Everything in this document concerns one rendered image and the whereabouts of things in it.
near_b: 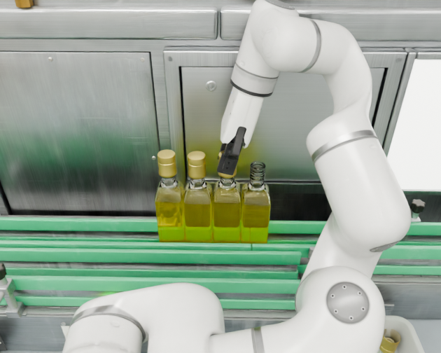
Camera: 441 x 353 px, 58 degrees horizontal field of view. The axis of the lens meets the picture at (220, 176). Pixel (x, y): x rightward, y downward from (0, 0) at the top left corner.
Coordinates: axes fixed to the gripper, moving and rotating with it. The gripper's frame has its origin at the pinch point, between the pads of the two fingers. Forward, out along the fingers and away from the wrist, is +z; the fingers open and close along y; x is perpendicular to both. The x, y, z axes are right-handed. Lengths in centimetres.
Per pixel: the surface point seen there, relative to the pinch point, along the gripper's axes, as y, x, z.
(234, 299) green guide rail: 13.6, 8.1, 22.8
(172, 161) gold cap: 1.3, -10.0, 2.7
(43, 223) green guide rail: -2.5, -35.1, 29.7
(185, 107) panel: -12.3, -9.9, -2.3
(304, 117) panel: -12.7, 14.8, -6.7
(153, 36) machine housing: -12.5, -18.9, -14.8
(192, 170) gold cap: 2.1, -5.9, 3.1
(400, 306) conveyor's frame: 6, 47, 24
